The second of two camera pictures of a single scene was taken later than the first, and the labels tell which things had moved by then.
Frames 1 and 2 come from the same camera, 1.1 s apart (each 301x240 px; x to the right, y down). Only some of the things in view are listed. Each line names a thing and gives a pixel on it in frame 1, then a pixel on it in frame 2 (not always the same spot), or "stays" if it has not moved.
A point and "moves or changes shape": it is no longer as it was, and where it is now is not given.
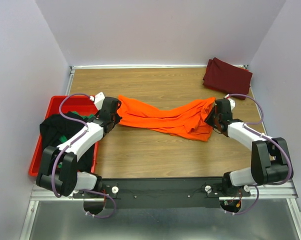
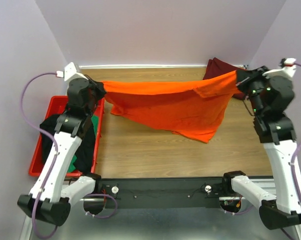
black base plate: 162,193 stays
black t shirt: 54,130 stays
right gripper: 216,116 → 244,78
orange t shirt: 188,120 moves or changes shape
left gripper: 114,113 → 97,88
